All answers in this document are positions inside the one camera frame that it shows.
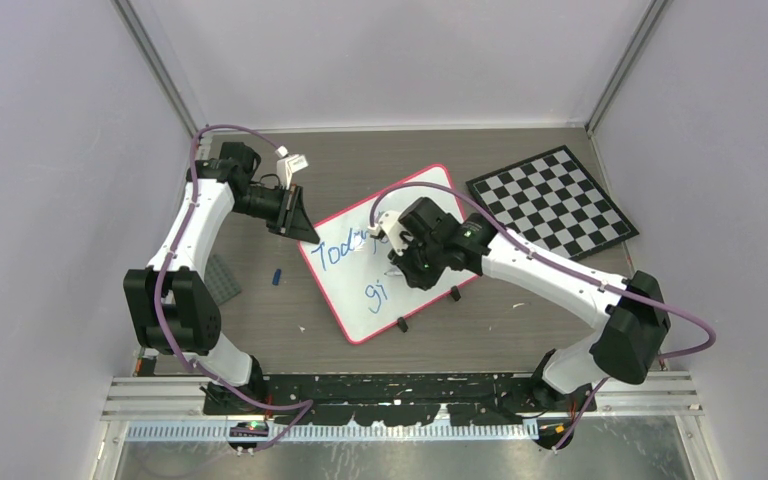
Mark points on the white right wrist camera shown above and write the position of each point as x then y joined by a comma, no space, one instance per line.
387,226

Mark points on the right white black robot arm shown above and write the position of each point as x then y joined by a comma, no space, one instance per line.
627,331

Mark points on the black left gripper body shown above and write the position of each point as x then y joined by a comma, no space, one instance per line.
279,226

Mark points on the black white checkerboard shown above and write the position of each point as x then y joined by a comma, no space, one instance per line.
553,201

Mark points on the white slotted cable rail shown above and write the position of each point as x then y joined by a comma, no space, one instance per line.
261,432

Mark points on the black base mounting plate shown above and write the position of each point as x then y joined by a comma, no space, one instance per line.
468,399

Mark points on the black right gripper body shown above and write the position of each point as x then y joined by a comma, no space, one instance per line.
422,260

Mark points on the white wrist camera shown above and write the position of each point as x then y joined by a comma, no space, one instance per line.
287,166
387,226

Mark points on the black whiteboard stand clip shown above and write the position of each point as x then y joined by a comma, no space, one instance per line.
402,324

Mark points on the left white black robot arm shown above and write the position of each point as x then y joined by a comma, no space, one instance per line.
171,308

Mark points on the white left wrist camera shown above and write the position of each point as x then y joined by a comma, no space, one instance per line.
287,166

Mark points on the grey studded building plate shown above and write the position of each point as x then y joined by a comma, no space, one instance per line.
220,280

